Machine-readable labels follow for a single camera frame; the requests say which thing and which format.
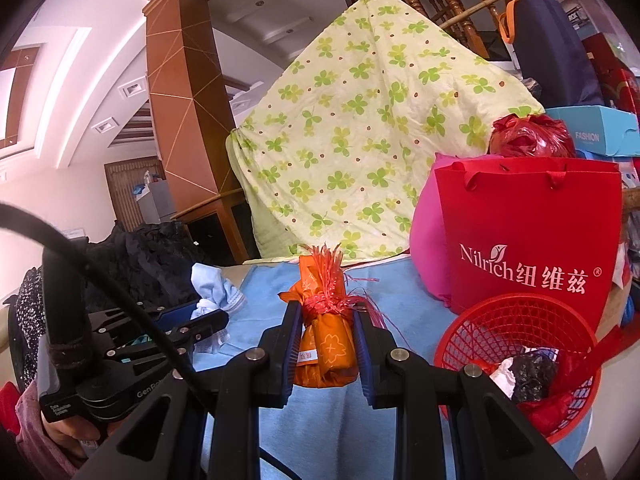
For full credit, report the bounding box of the navy bag with orange handles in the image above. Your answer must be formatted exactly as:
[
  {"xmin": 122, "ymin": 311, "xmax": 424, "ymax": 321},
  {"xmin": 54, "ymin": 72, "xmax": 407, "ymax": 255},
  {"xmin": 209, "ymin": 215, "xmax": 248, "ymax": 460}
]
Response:
[{"xmin": 500, "ymin": 0, "xmax": 606, "ymax": 108}]

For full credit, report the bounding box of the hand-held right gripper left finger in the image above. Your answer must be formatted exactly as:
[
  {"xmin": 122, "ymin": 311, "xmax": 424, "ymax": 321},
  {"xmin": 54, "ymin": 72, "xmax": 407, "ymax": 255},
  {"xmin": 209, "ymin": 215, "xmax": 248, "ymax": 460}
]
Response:
[{"xmin": 85, "ymin": 301, "xmax": 306, "ymax": 480}]

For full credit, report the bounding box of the red paper shopping bag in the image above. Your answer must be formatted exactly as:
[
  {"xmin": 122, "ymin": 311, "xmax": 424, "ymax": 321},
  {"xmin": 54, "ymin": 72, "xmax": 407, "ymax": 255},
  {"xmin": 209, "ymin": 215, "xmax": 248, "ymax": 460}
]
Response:
[{"xmin": 434, "ymin": 156, "xmax": 622, "ymax": 333}]

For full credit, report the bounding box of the clover print bed sheet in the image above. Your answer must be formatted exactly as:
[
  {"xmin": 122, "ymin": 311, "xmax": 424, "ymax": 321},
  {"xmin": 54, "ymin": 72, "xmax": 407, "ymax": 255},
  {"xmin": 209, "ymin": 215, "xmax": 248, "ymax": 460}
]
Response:
[{"xmin": 226, "ymin": 0, "xmax": 546, "ymax": 263}]

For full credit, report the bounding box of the dark wooden cabinet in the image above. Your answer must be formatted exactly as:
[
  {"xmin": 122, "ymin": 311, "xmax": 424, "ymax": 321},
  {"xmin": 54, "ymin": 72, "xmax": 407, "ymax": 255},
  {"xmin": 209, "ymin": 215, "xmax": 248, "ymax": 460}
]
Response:
[{"xmin": 172, "ymin": 200, "xmax": 251, "ymax": 266}]

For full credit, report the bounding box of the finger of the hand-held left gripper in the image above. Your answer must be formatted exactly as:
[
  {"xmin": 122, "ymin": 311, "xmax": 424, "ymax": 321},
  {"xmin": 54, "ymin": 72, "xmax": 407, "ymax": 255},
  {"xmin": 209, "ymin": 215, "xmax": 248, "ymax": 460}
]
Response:
[
  {"xmin": 89, "ymin": 299, "xmax": 203, "ymax": 342},
  {"xmin": 102, "ymin": 308, "xmax": 231, "ymax": 377}
]

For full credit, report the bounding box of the knotted red plastic bag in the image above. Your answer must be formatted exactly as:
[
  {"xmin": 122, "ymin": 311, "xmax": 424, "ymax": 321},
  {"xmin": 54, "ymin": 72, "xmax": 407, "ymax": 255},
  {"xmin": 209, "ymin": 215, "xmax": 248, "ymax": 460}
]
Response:
[{"xmin": 489, "ymin": 114, "xmax": 577, "ymax": 160}]

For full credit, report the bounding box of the orange packet with red string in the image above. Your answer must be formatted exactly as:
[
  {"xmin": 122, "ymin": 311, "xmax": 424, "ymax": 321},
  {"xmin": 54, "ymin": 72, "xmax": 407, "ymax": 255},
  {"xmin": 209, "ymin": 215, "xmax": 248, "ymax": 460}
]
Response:
[{"xmin": 278, "ymin": 242, "xmax": 401, "ymax": 389}]

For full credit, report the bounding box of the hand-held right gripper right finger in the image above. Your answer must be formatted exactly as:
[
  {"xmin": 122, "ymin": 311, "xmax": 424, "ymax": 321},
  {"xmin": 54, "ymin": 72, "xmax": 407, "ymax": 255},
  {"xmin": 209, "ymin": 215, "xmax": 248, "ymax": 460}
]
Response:
[{"xmin": 352, "ymin": 310, "xmax": 578, "ymax": 480}]

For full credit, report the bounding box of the light blue face mask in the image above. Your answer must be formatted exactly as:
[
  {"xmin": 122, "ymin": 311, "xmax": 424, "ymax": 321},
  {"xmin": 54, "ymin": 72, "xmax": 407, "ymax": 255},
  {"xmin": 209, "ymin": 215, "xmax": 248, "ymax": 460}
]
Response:
[{"xmin": 190, "ymin": 263, "xmax": 248, "ymax": 356}]

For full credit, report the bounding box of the pink pillow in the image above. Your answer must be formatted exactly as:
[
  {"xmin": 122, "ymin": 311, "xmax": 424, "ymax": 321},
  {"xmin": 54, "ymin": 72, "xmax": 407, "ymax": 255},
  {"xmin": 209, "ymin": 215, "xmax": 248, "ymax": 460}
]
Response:
[{"xmin": 410, "ymin": 152, "xmax": 457, "ymax": 313}]

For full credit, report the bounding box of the wooden lattice door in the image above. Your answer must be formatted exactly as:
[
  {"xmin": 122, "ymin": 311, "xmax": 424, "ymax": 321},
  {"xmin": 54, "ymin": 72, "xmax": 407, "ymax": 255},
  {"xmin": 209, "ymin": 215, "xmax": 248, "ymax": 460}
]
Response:
[{"xmin": 104, "ymin": 157, "xmax": 166, "ymax": 233}]

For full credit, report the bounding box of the red plastic basket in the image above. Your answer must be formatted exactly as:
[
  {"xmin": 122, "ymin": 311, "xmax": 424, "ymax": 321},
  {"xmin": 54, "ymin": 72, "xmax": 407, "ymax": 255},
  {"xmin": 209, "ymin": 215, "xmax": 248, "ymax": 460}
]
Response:
[{"xmin": 434, "ymin": 294, "xmax": 603, "ymax": 445}]

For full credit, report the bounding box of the brown wooden pillar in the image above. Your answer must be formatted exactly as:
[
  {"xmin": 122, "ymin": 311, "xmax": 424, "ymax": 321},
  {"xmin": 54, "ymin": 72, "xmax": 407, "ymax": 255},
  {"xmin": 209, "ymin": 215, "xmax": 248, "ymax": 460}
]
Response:
[{"xmin": 142, "ymin": 0, "xmax": 251, "ymax": 261}]

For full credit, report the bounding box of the grey cabinet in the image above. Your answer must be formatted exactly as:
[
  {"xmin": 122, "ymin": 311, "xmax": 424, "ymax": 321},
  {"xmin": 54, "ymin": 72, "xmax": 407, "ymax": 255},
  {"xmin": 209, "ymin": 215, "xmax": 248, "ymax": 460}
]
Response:
[{"xmin": 137, "ymin": 170, "xmax": 176, "ymax": 226}]

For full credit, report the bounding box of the black lace garment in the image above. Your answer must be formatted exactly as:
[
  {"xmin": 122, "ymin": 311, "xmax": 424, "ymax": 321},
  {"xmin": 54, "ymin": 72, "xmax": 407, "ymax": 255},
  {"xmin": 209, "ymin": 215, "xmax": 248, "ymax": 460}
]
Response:
[{"xmin": 82, "ymin": 221, "xmax": 236, "ymax": 313}]

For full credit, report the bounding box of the person's left forearm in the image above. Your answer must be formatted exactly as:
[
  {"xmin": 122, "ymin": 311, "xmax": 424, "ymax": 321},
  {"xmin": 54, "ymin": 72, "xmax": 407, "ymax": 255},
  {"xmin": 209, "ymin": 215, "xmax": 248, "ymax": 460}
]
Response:
[{"xmin": 14, "ymin": 377, "xmax": 81, "ymax": 480}]

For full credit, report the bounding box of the person's left hand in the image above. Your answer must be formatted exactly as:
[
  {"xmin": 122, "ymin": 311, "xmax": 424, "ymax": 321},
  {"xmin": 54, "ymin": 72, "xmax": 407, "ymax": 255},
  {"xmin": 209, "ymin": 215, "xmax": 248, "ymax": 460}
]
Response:
[{"xmin": 42, "ymin": 407, "xmax": 108, "ymax": 461}]

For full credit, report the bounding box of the black cable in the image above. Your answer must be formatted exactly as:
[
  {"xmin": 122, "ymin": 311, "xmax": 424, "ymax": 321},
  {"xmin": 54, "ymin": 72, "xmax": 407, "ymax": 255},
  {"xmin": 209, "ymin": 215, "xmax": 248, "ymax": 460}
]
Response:
[{"xmin": 0, "ymin": 203, "xmax": 211, "ymax": 391}]

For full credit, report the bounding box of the red gift box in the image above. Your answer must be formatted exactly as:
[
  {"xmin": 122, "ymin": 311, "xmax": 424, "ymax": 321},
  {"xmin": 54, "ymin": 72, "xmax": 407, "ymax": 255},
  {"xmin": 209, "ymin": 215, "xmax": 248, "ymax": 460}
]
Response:
[{"xmin": 582, "ymin": 35, "xmax": 640, "ymax": 111}]

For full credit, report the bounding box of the white paper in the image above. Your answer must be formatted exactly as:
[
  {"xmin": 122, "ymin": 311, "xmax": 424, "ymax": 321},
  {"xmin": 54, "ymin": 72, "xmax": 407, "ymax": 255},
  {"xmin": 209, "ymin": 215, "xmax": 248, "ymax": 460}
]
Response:
[{"xmin": 489, "ymin": 357, "xmax": 518, "ymax": 401}]

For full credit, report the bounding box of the black white floral garment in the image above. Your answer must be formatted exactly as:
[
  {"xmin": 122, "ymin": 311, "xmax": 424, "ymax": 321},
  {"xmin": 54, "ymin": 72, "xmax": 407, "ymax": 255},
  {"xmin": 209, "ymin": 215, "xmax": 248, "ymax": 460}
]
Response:
[{"xmin": 10, "ymin": 267, "xmax": 48, "ymax": 391}]

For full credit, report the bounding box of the light blue cardboard box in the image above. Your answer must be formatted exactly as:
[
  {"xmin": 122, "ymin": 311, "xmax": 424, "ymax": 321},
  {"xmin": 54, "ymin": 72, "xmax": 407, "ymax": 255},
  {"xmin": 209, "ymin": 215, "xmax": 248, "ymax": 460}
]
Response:
[{"xmin": 545, "ymin": 105, "xmax": 640, "ymax": 157}]

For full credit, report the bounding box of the black plastic bag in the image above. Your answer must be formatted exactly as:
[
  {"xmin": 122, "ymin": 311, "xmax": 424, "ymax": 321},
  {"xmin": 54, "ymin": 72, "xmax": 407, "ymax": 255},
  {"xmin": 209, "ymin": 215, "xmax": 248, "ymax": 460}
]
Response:
[{"xmin": 510, "ymin": 350, "xmax": 558, "ymax": 403}]

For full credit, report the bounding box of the blue cloth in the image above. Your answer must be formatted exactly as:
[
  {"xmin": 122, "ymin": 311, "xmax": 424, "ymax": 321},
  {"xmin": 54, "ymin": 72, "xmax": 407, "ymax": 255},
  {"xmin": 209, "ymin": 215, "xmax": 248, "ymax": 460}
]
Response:
[{"xmin": 192, "ymin": 260, "xmax": 591, "ymax": 480}]

